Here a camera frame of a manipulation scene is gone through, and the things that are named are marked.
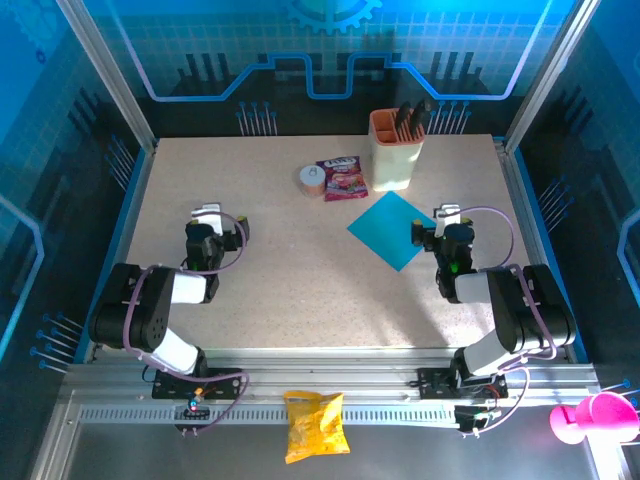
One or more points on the blue paper sheet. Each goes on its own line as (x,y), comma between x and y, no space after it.
(385,230)

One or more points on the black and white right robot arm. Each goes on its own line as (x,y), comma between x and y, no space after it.
(525,310)

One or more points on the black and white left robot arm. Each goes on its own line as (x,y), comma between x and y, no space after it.
(145,310)

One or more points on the beige knife block orange top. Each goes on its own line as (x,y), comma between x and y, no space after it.
(395,165)

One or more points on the small pull-tab tin can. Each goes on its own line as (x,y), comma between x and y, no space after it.
(312,181)

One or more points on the purple candy bag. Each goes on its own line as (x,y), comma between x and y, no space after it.
(342,180)

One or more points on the small black circuit board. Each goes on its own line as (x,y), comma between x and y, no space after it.
(472,419)
(192,411)

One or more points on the yellow chips bag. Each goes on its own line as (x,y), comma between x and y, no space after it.
(315,430)

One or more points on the pink plastic cup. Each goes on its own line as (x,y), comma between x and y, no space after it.
(600,415)

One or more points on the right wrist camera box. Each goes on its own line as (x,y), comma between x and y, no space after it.
(445,215)

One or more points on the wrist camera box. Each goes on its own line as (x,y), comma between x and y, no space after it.
(210,217)
(445,215)

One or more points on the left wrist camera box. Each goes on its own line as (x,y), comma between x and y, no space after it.
(210,217)

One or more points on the aluminium side rail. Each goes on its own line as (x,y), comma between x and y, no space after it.
(520,200)

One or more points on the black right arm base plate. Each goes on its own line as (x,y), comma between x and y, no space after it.
(435,382)

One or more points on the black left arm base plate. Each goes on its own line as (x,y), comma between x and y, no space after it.
(225,382)

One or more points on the aluminium frame post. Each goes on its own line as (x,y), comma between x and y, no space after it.
(111,75)
(550,75)

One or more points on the aluminium frame beam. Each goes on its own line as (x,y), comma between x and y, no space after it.
(325,372)

